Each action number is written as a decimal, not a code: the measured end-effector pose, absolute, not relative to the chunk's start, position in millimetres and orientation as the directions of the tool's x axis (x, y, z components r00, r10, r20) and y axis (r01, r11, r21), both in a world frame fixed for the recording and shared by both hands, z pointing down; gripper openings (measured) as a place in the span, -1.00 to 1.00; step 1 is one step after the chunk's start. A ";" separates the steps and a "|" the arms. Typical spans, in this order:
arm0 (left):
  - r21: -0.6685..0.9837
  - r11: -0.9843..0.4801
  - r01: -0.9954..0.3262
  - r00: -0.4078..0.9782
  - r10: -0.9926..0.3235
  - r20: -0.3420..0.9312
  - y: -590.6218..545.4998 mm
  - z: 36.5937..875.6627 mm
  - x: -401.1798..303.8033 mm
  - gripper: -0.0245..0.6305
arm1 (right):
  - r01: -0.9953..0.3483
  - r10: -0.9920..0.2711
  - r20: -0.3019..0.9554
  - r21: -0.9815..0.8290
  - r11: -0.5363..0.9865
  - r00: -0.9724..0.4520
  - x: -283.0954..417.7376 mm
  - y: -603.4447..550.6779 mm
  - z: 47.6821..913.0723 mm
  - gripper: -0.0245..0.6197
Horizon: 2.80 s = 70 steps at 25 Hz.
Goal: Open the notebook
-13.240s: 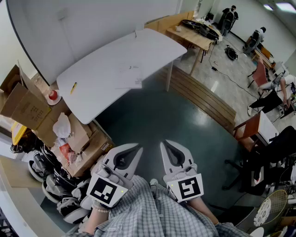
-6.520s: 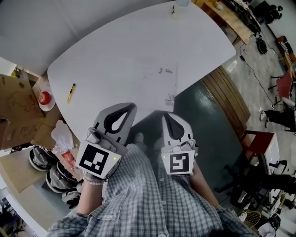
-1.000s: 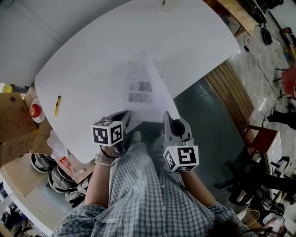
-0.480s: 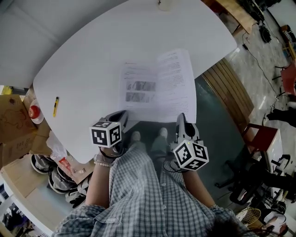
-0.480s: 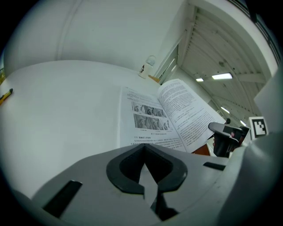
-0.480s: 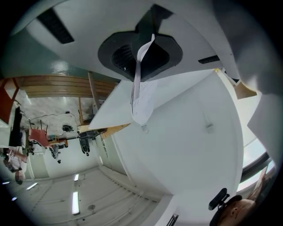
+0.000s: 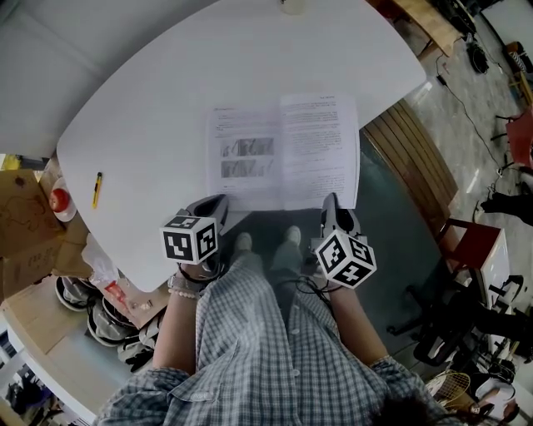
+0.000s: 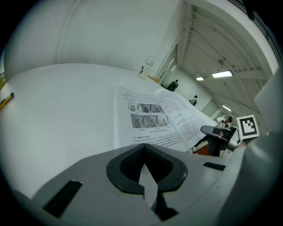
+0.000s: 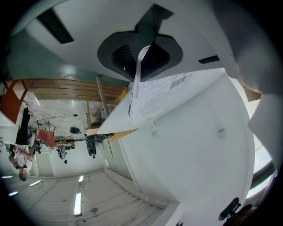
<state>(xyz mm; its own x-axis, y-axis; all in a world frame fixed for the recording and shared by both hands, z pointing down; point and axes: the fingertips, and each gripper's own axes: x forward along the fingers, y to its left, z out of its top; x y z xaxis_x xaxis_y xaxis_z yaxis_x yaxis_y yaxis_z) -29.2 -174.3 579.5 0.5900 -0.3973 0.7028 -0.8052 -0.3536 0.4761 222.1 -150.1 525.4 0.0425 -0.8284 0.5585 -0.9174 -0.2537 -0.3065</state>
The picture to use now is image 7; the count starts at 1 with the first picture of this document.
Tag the yellow utility knife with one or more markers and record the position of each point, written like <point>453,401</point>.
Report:
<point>97,191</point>

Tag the light wooden shelf board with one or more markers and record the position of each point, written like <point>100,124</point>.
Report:
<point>37,316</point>

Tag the person's grey trousers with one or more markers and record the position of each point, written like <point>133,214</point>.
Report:
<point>287,258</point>

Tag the white curved desk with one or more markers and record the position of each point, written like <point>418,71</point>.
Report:
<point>41,374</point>

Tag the printed paper booklet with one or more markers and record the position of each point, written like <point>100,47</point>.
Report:
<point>312,158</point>

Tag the pile of grey black headsets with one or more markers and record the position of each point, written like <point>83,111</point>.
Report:
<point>112,328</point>

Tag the light wooden table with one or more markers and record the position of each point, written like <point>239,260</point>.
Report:
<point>429,25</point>

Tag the red chair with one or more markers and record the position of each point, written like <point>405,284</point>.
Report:
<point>520,139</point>

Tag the yellow plastic bin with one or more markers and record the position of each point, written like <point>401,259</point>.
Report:
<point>10,163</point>

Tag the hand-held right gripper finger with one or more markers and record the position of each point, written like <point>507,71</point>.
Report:
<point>349,220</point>
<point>330,212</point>

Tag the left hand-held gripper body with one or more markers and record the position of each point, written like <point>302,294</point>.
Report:
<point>183,241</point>

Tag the cardboard boxes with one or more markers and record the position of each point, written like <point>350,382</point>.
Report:
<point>29,216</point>

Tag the silver wristwatch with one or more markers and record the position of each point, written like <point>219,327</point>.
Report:
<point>181,283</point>

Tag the person's right forearm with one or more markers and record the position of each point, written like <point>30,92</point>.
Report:
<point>354,324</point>

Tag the person's shoe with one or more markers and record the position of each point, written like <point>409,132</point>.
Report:
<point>243,242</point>
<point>293,235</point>

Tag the black office chair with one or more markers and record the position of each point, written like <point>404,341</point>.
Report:
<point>449,324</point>

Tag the person's right shoe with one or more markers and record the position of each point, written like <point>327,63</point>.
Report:
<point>293,235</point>

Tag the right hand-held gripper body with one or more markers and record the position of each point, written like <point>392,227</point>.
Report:
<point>345,258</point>

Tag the badminton racket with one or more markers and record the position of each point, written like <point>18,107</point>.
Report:
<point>451,387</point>

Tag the black power adapter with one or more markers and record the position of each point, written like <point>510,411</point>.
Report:
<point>441,80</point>

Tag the white side table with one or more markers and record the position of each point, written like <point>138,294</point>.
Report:
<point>499,266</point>

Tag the person's left forearm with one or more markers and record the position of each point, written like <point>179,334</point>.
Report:
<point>175,333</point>

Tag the red snack packet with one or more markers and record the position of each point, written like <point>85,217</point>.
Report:
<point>116,291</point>

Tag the red apple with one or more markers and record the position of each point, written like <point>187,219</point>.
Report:
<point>59,199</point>

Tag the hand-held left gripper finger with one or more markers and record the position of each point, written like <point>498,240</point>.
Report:
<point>197,204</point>
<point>224,216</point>

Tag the person's left shoe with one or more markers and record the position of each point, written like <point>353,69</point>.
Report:
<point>243,242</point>

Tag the slatted wooden bench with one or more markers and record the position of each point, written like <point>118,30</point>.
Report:
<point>412,166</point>

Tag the brown wooden chair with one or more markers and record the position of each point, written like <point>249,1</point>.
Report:
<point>474,241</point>

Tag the white plastic bag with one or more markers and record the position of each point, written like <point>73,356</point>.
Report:
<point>100,262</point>

